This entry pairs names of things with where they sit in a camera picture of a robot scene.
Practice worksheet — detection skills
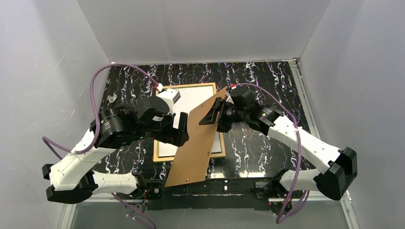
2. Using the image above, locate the landscape photo print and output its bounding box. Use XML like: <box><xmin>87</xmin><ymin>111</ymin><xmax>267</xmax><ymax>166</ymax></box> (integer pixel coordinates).
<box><xmin>157</xmin><ymin>86</ymin><xmax>222</xmax><ymax>158</ymax></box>

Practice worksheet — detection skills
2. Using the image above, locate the green picture frame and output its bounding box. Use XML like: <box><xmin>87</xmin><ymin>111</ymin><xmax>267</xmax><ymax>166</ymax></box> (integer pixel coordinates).
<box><xmin>153</xmin><ymin>82</ymin><xmax>227</xmax><ymax>163</ymax></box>

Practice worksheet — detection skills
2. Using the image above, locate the brown backing board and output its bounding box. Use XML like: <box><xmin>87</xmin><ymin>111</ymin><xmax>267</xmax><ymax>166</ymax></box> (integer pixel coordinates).
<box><xmin>165</xmin><ymin>87</ymin><xmax>227</xmax><ymax>187</ymax></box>

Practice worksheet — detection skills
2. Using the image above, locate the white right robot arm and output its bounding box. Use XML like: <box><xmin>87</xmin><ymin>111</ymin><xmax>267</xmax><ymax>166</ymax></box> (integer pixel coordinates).
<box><xmin>199</xmin><ymin>87</ymin><xmax>358</xmax><ymax>200</ymax></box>

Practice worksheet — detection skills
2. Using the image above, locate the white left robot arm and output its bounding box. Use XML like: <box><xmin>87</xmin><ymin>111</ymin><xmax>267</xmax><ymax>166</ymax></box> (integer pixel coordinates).
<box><xmin>42</xmin><ymin>88</ymin><xmax>189</xmax><ymax>204</ymax></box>

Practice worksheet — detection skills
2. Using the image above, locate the small silver clip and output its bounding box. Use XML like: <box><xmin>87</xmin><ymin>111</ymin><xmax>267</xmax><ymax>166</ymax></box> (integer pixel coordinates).
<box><xmin>107</xmin><ymin>94</ymin><xmax>117</xmax><ymax>103</ymax></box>

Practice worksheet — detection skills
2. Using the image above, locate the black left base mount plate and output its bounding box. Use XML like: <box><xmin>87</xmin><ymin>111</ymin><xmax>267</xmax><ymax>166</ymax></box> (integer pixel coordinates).
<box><xmin>139</xmin><ymin>182</ymin><xmax>163</xmax><ymax>200</ymax></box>

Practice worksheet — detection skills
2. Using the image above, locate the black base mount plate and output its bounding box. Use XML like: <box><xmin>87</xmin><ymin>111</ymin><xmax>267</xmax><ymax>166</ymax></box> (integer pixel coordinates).
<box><xmin>139</xmin><ymin>182</ymin><xmax>163</xmax><ymax>200</ymax></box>
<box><xmin>251</xmin><ymin>181</ymin><xmax>288</xmax><ymax>199</ymax></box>

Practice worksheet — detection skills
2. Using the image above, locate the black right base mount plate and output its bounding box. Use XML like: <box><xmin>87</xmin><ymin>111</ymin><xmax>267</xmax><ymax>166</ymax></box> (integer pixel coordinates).
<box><xmin>251</xmin><ymin>181</ymin><xmax>288</xmax><ymax>199</ymax></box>

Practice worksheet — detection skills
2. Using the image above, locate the aluminium rail frame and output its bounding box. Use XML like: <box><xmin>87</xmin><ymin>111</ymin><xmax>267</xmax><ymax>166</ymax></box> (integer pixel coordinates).
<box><xmin>59</xmin><ymin>178</ymin><xmax>358</xmax><ymax>229</ymax></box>

